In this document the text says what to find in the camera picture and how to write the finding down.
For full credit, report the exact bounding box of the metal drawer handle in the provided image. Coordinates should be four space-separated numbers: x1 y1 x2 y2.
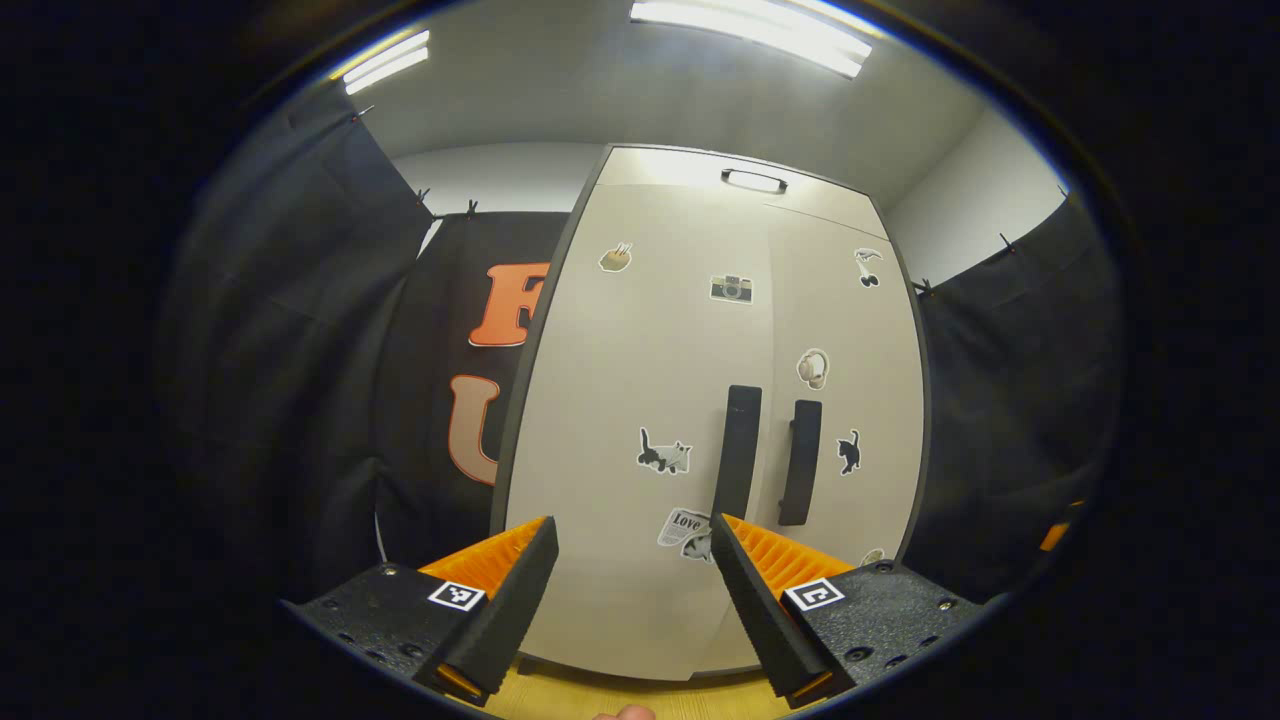
721 168 790 195

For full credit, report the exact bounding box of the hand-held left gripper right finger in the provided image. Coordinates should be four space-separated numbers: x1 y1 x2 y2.
709 512 986 710

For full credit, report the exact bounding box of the long ceiling light panel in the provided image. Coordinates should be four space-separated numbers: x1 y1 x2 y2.
629 0 874 80

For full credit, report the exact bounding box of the black door handle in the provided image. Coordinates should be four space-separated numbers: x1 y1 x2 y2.
777 399 824 528
711 384 764 523

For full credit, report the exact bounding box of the white cabinet drawer front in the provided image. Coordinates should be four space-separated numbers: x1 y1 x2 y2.
598 146 893 243

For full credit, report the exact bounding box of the narrow ceiling light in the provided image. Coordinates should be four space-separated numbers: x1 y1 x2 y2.
343 29 432 97

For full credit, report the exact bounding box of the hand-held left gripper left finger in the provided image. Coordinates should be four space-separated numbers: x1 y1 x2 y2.
280 515 560 707

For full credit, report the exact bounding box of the black backdrop cloth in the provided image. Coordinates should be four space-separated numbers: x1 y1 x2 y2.
158 84 578 603
900 192 1128 603

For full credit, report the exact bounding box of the white grey cabinet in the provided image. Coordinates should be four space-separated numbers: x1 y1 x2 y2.
488 144 934 683

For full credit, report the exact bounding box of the white cabinet door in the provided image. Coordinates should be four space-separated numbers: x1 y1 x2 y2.
762 203 928 606
498 183 779 683

